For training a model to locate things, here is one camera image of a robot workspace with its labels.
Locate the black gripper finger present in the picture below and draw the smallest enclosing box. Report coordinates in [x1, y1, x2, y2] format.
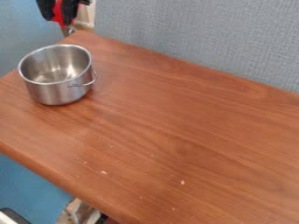
[61, 0, 91, 25]
[36, 0, 56, 21]

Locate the red plastic block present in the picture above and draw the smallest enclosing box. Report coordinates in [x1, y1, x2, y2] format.
[50, 0, 66, 28]

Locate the stainless steel pot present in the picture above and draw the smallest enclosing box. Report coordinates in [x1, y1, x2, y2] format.
[17, 44, 99, 106]

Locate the black and white floor object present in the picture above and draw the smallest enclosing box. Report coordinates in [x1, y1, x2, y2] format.
[0, 208, 32, 224]

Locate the white table leg frame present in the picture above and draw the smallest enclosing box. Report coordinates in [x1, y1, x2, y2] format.
[56, 199, 101, 224]

